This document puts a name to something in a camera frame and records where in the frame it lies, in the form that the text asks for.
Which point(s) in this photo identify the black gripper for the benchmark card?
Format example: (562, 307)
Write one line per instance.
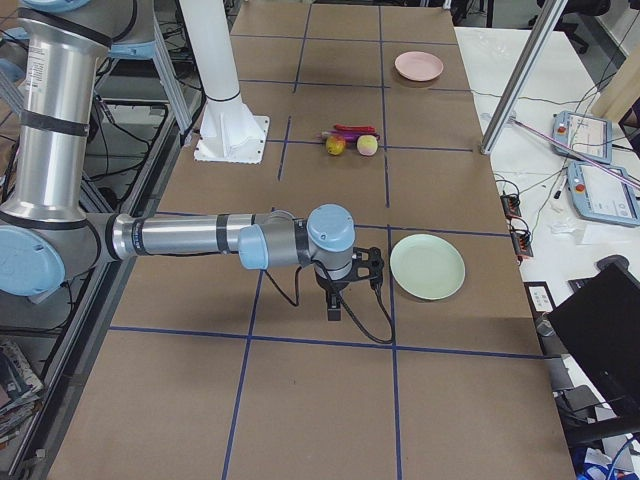
(333, 288)

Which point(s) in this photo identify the red yellow pomegranate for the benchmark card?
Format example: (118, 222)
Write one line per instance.
(335, 144)

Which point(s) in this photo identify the purple eggplant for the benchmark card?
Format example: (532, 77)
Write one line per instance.
(349, 136)

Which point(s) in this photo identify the light green plate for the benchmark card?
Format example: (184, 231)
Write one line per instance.
(427, 267)

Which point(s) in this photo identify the red chili pepper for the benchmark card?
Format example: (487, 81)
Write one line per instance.
(355, 129)

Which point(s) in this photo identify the orange connector block near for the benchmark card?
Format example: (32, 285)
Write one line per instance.
(522, 243)

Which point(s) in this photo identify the orange connector block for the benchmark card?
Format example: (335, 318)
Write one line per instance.
(511, 205)
(522, 243)

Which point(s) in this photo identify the black label box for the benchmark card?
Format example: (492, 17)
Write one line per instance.
(539, 298)

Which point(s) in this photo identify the orange connector block far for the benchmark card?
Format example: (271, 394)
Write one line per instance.
(511, 205)

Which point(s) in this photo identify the pink plate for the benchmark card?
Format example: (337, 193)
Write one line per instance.
(418, 66)

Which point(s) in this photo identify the black laptop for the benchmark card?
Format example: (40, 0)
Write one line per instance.
(599, 326)

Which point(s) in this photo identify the near teach pendant tablet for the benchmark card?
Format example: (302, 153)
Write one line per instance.
(599, 194)

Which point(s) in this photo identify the teach pendant tablet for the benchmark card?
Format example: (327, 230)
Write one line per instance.
(599, 194)
(590, 136)

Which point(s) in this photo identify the far teach pendant tablet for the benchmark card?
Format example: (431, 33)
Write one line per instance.
(590, 136)

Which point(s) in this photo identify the stack of magazines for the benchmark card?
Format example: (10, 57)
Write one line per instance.
(20, 390)

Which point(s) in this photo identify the white camera pedestal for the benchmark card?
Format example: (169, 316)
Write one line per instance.
(229, 131)

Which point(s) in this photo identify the aluminium frame post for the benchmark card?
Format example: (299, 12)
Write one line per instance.
(537, 39)

